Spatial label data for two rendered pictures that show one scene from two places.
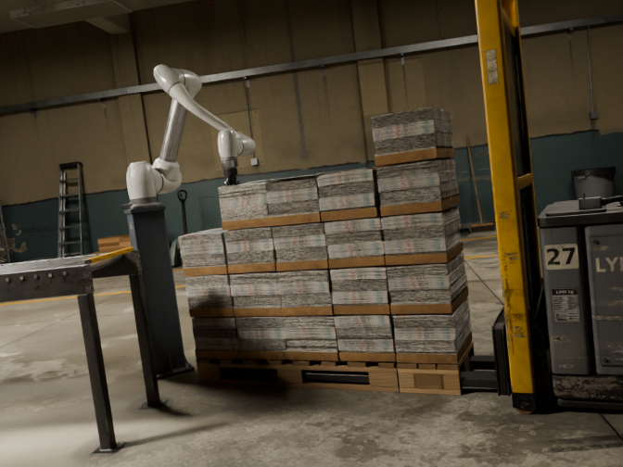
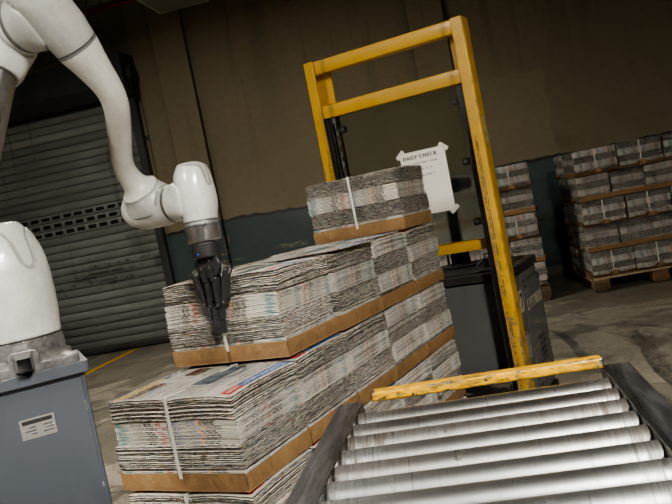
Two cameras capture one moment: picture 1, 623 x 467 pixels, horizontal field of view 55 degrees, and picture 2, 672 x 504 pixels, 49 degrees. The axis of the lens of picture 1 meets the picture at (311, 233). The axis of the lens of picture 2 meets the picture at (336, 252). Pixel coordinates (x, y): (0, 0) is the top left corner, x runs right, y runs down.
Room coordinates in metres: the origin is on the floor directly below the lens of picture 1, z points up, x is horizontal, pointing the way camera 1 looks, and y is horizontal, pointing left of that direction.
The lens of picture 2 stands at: (2.88, 2.31, 1.17)
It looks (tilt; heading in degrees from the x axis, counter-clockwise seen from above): 3 degrees down; 272
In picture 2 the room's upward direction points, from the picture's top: 11 degrees counter-clockwise
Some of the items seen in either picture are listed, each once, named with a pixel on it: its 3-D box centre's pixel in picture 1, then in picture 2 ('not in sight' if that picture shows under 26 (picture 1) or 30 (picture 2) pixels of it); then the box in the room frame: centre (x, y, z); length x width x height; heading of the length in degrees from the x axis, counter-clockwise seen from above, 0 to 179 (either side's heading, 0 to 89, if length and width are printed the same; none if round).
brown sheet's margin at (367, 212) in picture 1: (362, 210); (351, 300); (2.96, -0.27, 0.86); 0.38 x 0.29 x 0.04; 154
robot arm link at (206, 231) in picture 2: (229, 163); (203, 232); (3.28, 0.40, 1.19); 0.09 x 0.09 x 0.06
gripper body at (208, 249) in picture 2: (231, 176); (208, 260); (3.28, 0.40, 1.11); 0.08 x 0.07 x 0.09; 154
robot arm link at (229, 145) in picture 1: (228, 144); (191, 192); (3.29, 0.39, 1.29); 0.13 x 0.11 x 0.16; 152
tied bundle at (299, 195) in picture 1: (308, 198); (305, 291); (3.09, -0.01, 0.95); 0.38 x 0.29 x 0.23; 154
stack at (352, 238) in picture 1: (297, 299); (318, 471); (3.15, 0.12, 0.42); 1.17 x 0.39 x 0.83; 64
